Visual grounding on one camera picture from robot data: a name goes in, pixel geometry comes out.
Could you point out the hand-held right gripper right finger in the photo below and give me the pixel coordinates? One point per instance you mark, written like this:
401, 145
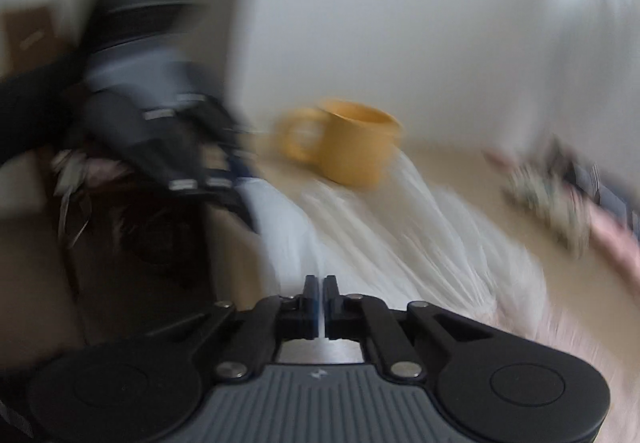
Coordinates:
331, 308

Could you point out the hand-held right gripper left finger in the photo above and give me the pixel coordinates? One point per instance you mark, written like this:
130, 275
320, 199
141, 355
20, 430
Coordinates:
311, 308

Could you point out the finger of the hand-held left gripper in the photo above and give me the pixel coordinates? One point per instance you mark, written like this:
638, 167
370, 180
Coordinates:
220, 148

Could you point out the white tulle skirt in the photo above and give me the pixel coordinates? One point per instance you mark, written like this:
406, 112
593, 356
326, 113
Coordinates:
400, 248

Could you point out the brown cardboard box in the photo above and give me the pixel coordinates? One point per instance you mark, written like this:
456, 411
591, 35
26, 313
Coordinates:
30, 33

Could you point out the yellow ceramic mug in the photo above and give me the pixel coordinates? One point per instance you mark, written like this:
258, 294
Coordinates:
350, 148

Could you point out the folded floral print cloth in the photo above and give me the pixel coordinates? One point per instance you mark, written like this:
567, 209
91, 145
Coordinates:
550, 203

